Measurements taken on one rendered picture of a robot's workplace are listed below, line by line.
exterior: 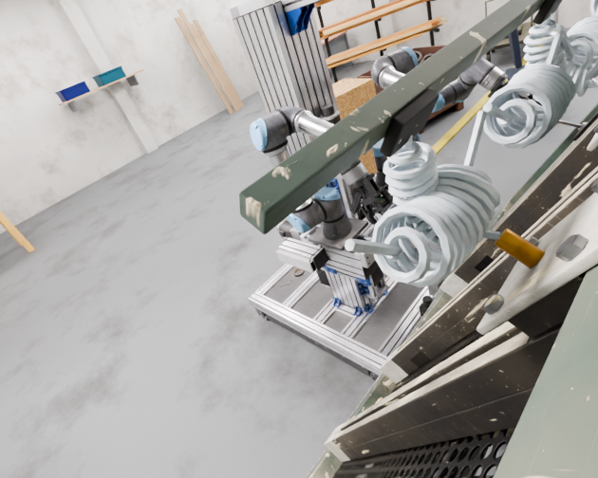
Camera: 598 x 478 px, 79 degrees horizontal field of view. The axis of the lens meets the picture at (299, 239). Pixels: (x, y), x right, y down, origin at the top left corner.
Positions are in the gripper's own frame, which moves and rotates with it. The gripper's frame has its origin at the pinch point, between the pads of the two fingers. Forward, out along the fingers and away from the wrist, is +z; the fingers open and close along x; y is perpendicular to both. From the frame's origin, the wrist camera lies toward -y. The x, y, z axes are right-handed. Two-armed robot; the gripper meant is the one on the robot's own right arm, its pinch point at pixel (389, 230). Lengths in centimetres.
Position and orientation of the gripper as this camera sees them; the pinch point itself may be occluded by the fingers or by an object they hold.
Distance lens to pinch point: 124.1
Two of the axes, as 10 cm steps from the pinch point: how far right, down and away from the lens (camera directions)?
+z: 6.0, 7.9, 1.6
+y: 4.7, -1.8, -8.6
